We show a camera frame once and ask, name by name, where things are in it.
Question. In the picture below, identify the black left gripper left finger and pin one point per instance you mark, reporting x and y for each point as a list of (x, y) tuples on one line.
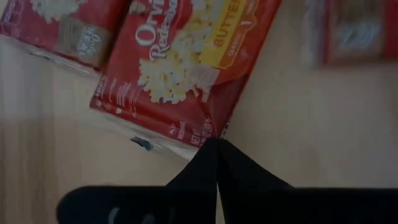
[(155, 205)]

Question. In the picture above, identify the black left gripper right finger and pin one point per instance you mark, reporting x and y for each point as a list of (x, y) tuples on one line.
[(280, 205)]

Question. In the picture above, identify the red Orville popcorn bag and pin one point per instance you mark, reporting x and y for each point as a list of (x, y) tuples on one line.
[(186, 93), (62, 21), (357, 37)]

